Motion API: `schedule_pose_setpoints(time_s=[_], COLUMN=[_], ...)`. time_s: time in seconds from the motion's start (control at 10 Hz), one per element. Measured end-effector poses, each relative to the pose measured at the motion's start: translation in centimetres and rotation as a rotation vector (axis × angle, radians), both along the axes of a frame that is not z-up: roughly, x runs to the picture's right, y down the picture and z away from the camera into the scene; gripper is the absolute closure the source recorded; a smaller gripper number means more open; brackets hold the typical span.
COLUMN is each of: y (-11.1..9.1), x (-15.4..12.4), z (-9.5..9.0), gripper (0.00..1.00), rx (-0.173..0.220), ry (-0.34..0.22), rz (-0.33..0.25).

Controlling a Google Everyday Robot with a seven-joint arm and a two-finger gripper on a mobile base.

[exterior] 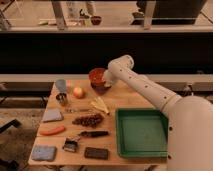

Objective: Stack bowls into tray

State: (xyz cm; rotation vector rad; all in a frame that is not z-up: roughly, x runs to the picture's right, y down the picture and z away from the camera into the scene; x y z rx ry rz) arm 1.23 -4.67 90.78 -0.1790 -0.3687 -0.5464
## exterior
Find metal fork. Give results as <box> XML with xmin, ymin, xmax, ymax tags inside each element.
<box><xmin>65</xmin><ymin>108</ymin><xmax>93</xmax><ymax>113</ymax></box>

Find grey blue sponge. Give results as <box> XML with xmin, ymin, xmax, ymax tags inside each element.
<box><xmin>42</xmin><ymin>109</ymin><xmax>63</xmax><ymax>122</ymax></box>

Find blue cup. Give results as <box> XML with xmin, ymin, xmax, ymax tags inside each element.
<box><xmin>55</xmin><ymin>79</ymin><xmax>67</xmax><ymax>93</ymax></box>

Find red bowl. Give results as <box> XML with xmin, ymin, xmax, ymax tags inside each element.
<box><xmin>89</xmin><ymin>68</ymin><xmax>105</xmax><ymax>86</ymax></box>

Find green plastic tray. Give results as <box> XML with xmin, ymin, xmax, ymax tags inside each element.
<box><xmin>115</xmin><ymin>108</ymin><xmax>168</xmax><ymax>158</ymax></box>

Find black rectangular block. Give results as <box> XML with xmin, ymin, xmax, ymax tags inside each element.
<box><xmin>84</xmin><ymin>147</ymin><xmax>109</xmax><ymax>160</ymax></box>

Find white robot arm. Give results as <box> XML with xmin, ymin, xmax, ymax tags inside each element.
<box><xmin>103</xmin><ymin>55</ymin><xmax>213</xmax><ymax>171</ymax></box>

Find bunch of dark grapes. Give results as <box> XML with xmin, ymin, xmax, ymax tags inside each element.
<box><xmin>72</xmin><ymin>114</ymin><xmax>103</xmax><ymax>128</ymax></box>

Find apple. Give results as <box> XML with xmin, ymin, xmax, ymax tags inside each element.
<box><xmin>73</xmin><ymin>87</ymin><xmax>84</xmax><ymax>99</ymax></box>

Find orange carrot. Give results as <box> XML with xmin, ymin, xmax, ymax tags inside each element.
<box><xmin>39</xmin><ymin>126</ymin><xmax>66</xmax><ymax>136</ymax></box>

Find dark purple bowl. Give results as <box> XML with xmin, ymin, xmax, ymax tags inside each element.
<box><xmin>91</xmin><ymin>84</ymin><xmax>109</xmax><ymax>94</ymax></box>

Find metal cup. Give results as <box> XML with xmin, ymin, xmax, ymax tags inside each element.
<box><xmin>56</xmin><ymin>93</ymin><xmax>68</xmax><ymax>107</ymax></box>

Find black binder clip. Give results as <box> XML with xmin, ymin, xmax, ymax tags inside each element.
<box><xmin>62</xmin><ymin>138</ymin><xmax>79</xmax><ymax>153</ymax></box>

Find dark bowl in background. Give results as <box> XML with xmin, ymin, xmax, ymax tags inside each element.
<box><xmin>91</xmin><ymin>16</ymin><xmax>102</xmax><ymax>25</ymax></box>

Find yellow bananas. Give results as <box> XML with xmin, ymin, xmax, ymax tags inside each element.
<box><xmin>91</xmin><ymin>97</ymin><xmax>109</xmax><ymax>114</ymax></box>

